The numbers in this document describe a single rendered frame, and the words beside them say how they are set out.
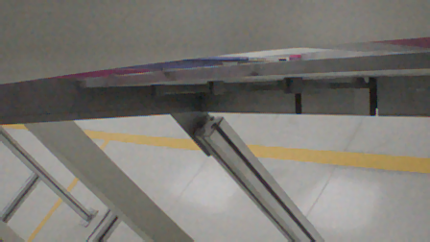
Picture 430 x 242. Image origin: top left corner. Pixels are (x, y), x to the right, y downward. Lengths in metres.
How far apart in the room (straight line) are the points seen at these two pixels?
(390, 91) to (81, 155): 0.60
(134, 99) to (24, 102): 0.16
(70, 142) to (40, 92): 0.32
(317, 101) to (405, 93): 0.12
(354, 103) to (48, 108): 0.36
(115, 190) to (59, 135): 0.15
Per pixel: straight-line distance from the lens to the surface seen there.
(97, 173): 1.02
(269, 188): 0.93
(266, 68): 0.41
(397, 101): 0.57
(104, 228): 1.57
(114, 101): 0.73
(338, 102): 0.61
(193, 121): 0.87
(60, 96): 0.69
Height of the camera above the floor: 1.03
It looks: 27 degrees down
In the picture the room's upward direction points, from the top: 40 degrees counter-clockwise
